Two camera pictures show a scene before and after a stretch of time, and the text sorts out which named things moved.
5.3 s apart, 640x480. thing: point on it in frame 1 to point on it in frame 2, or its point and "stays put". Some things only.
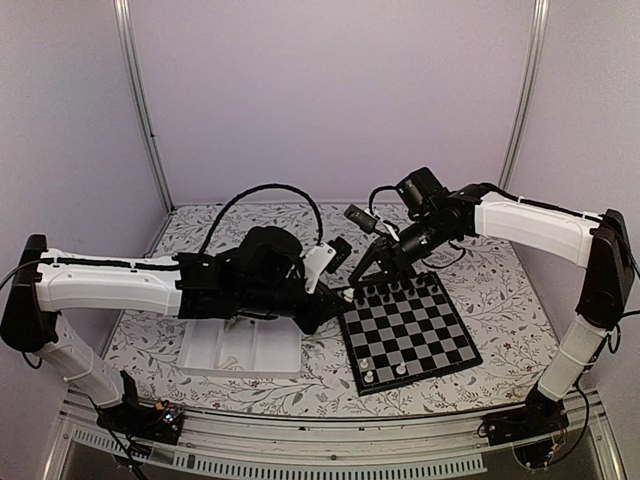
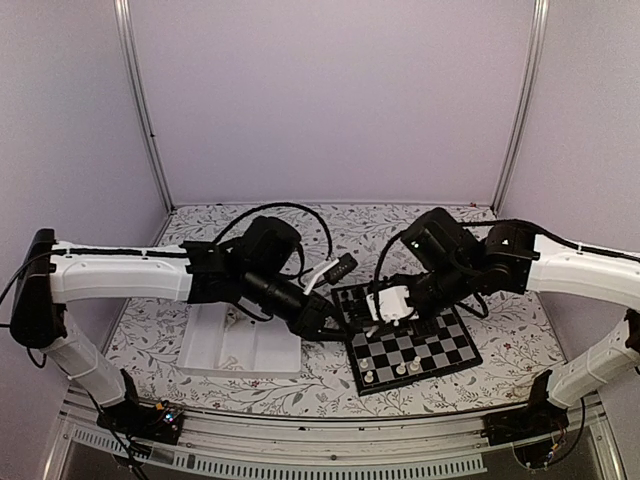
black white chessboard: [402, 332] stays put
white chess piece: [348, 294] to [415, 365]
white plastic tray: [252, 348] stays put
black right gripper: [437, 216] to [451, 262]
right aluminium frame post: [537, 53] stays put
